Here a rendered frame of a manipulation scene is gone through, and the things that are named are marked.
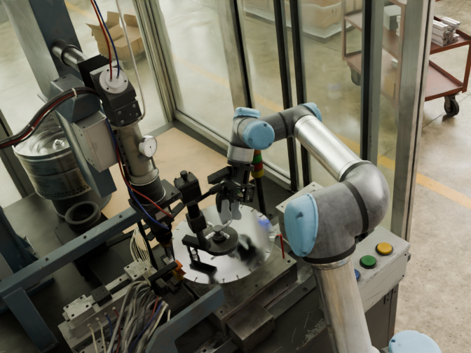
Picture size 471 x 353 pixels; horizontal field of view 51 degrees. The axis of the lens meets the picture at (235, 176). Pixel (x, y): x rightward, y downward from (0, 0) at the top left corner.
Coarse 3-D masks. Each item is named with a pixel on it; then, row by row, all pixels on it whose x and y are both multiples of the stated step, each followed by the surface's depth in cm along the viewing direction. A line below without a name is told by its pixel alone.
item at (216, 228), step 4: (208, 224) 150; (212, 224) 150; (224, 224) 149; (216, 228) 147; (220, 228) 147; (212, 232) 147; (216, 232) 147; (220, 232) 147; (208, 236) 146; (216, 236) 148; (220, 236) 148; (224, 236) 146; (228, 236) 145
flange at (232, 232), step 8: (208, 232) 153; (224, 232) 150; (232, 232) 152; (208, 240) 150; (216, 240) 148; (224, 240) 149; (232, 240) 149; (216, 248) 147; (224, 248) 147; (232, 248) 147
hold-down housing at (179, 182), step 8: (184, 176) 126; (192, 176) 128; (176, 184) 127; (184, 184) 126; (192, 184) 127; (184, 192) 127; (192, 192) 128; (200, 192) 129; (184, 200) 128; (192, 200) 129; (192, 208) 132; (192, 216) 134; (200, 216) 134; (192, 224) 134; (200, 224) 136
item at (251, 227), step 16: (208, 208) 163; (240, 208) 161; (240, 224) 155; (256, 224) 154; (176, 240) 154; (240, 240) 150; (256, 240) 149; (272, 240) 148; (176, 256) 148; (192, 256) 147; (208, 256) 146; (224, 256) 146; (240, 256) 145; (256, 256) 144; (192, 272) 143; (208, 272) 142; (224, 272) 141; (240, 272) 140
